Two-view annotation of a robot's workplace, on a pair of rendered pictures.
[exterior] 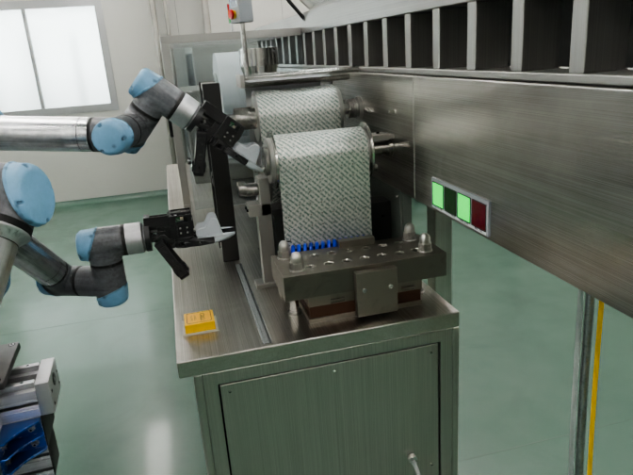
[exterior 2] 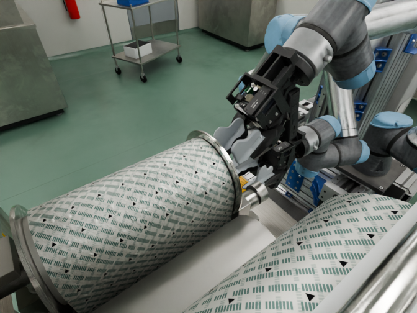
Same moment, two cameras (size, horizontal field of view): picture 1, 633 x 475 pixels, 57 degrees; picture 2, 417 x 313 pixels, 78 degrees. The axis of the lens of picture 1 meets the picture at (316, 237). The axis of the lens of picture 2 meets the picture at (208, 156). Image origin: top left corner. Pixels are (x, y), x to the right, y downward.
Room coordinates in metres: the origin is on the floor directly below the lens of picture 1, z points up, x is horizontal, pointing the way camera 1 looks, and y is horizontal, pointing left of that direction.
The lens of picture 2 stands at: (1.75, -0.02, 1.55)
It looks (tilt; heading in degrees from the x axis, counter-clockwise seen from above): 41 degrees down; 157
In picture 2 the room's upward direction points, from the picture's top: straight up
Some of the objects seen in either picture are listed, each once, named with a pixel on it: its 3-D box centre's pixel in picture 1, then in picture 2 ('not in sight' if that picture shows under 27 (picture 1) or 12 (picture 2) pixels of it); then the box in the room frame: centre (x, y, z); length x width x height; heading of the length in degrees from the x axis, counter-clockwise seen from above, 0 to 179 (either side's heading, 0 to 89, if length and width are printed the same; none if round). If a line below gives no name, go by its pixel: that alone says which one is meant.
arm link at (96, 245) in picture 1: (102, 243); (319, 133); (1.32, 0.51, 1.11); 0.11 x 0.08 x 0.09; 103
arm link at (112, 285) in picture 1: (104, 282); (314, 158); (1.33, 0.52, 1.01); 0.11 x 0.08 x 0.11; 77
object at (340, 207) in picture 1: (327, 213); not in sight; (1.45, -0.03, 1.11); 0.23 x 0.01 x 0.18; 103
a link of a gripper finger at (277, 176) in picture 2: not in sight; (272, 173); (1.40, 0.30, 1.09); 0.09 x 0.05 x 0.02; 112
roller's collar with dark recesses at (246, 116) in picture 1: (245, 118); not in sight; (1.72, 0.18, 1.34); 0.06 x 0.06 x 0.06; 13
